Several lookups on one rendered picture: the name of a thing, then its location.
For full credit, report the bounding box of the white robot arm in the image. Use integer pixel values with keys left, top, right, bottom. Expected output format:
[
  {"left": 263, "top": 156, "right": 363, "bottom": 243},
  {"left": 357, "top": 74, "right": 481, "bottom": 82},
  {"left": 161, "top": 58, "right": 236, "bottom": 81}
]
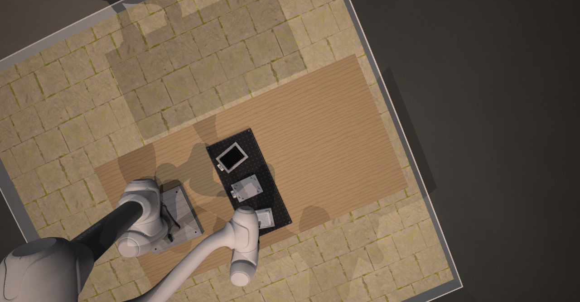
[{"left": 0, "top": 178, "right": 260, "bottom": 302}]

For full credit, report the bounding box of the black well plate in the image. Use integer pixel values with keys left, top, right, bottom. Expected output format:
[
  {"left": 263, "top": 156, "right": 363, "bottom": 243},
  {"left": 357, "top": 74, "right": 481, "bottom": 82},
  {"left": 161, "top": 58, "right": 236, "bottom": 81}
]
[{"left": 220, "top": 146, "right": 244, "bottom": 170}]

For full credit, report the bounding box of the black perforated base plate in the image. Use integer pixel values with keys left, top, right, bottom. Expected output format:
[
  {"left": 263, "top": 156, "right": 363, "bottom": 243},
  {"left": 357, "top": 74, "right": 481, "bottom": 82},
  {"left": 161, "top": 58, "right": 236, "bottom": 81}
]
[{"left": 206, "top": 128, "right": 292, "bottom": 236}]

